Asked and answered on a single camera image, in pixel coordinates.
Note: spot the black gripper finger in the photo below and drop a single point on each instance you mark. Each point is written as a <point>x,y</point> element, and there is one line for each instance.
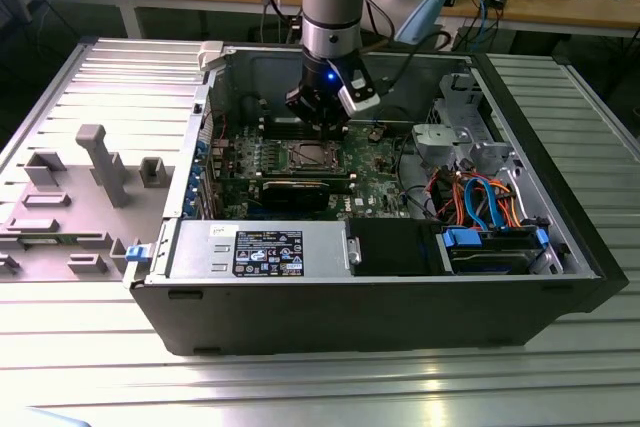
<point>337,124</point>
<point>302,102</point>

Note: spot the silver CPU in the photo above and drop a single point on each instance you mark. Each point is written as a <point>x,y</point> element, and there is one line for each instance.
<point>314,156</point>

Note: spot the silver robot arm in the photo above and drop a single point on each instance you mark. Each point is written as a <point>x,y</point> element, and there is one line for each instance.
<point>330,7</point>

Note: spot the green RAM stick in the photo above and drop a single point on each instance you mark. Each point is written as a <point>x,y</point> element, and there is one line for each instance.
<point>42,242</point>
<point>340,183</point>

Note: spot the green motherboard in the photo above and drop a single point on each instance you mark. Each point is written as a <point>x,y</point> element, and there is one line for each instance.
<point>370,182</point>

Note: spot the black graphics card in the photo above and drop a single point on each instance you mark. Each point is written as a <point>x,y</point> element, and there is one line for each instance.
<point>295,197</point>

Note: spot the silver metal drive cage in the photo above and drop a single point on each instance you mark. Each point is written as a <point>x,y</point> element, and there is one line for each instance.
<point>440,139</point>

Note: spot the grey case latch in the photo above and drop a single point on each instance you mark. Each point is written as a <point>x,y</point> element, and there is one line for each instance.
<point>210,54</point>

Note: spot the black disk bay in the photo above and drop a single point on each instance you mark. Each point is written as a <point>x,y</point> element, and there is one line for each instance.
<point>390,247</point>

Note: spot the hard disk in blue carrier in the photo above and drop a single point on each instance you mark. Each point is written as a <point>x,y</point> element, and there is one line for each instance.
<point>460,238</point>

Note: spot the silver power supply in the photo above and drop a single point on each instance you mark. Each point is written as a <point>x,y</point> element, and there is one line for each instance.
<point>200,252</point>

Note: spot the black PC case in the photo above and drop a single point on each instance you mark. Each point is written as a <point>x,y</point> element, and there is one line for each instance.
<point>350,317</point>

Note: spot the blue case latch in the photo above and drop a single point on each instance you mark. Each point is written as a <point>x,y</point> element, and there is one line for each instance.
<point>136,253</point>

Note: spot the grey parts rack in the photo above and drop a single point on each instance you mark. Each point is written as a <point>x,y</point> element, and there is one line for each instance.
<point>75,217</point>

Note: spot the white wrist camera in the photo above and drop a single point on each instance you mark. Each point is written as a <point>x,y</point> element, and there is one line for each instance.
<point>357,97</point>

